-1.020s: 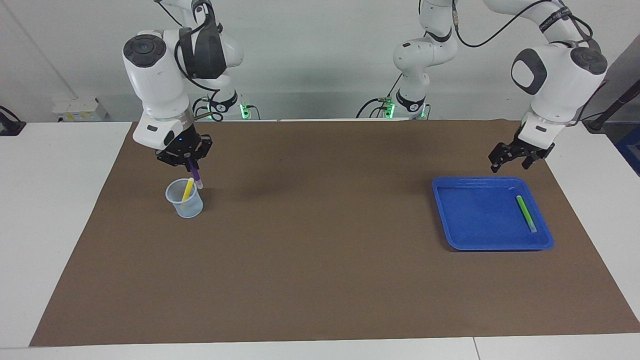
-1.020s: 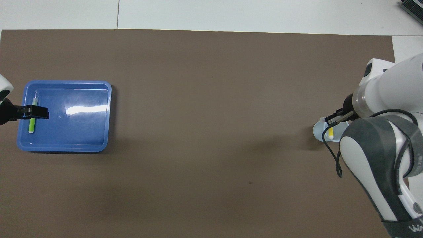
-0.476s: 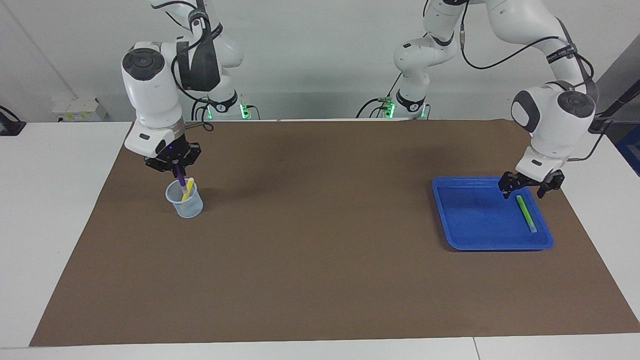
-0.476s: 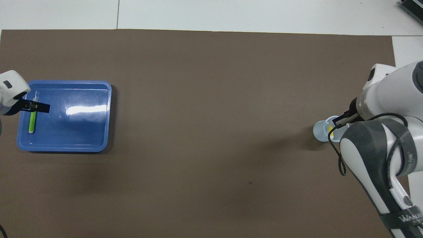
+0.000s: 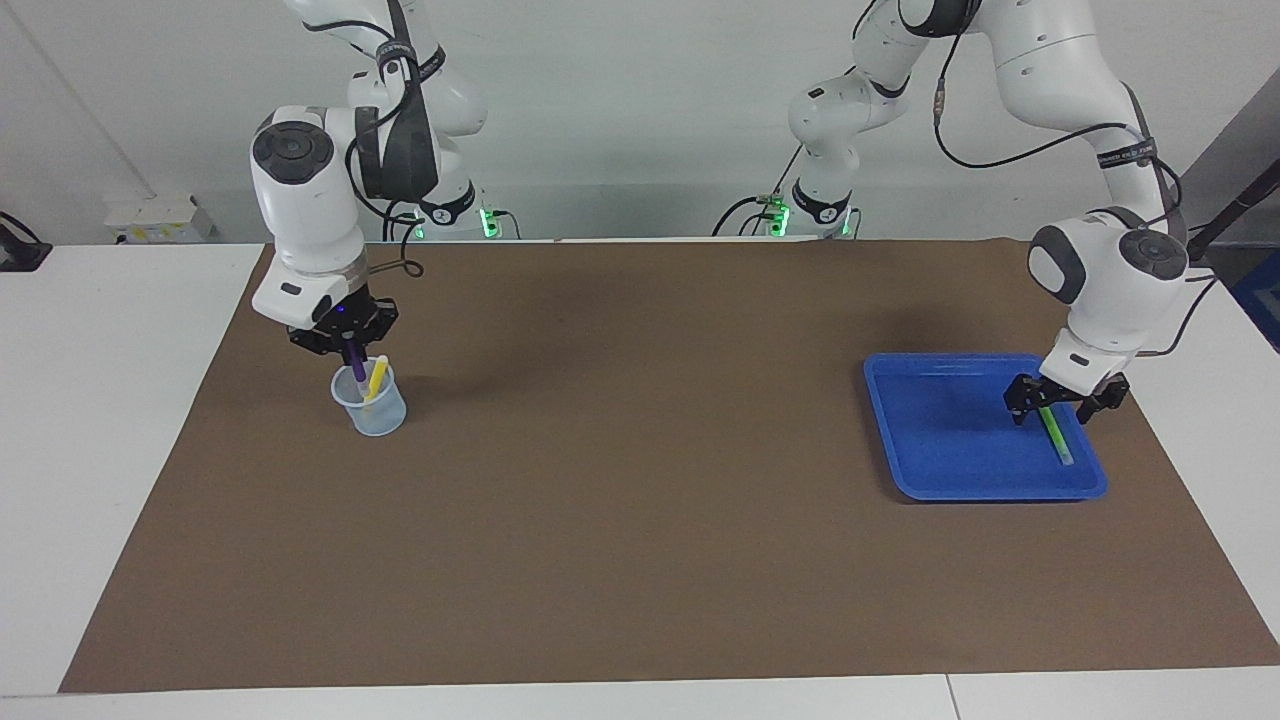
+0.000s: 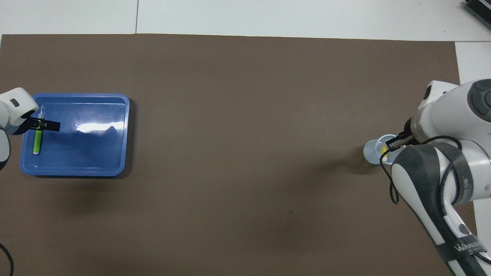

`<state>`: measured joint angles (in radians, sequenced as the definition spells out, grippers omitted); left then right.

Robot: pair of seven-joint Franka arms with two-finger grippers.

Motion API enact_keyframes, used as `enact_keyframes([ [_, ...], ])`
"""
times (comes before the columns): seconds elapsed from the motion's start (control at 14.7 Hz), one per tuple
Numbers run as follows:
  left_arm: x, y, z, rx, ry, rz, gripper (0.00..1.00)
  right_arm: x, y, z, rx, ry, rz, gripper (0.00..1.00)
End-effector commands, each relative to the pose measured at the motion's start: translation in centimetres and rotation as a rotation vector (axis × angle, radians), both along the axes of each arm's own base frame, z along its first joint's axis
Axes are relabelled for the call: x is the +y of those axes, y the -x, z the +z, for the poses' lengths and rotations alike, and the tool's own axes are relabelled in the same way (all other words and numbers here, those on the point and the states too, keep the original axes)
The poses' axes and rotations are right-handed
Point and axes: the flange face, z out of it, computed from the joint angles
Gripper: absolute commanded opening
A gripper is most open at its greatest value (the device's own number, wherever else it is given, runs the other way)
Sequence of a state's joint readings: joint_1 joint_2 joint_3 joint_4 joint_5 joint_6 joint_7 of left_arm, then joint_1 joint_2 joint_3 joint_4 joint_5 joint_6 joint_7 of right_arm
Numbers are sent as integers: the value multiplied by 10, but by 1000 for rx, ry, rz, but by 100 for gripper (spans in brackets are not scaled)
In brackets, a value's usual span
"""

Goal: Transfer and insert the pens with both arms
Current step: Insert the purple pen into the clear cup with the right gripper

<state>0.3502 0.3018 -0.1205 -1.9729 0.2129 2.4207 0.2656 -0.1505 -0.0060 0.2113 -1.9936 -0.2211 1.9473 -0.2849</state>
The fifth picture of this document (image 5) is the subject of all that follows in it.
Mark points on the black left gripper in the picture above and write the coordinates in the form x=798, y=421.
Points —
x=1060, y=392

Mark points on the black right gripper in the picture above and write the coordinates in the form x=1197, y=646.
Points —
x=342, y=312

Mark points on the purple pen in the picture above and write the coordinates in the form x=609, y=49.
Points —
x=357, y=365

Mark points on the green pen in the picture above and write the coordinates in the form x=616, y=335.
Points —
x=1058, y=440

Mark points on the yellow pen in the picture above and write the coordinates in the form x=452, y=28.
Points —
x=376, y=377

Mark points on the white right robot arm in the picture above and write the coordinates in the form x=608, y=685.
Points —
x=305, y=220

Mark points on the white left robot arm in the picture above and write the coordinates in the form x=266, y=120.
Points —
x=1110, y=290

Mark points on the translucent plastic cup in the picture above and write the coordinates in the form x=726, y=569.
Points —
x=378, y=418

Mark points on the blue plastic tray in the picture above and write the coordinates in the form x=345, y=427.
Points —
x=950, y=440

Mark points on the blue box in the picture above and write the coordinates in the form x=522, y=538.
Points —
x=1262, y=300

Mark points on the white power strip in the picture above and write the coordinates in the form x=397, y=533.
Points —
x=160, y=220

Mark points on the black stand leg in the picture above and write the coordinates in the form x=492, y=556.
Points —
x=1225, y=215

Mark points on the brown table mat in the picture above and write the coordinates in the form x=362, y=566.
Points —
x=640, y=500

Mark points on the black clamp base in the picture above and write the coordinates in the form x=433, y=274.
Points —
x=18, y=250

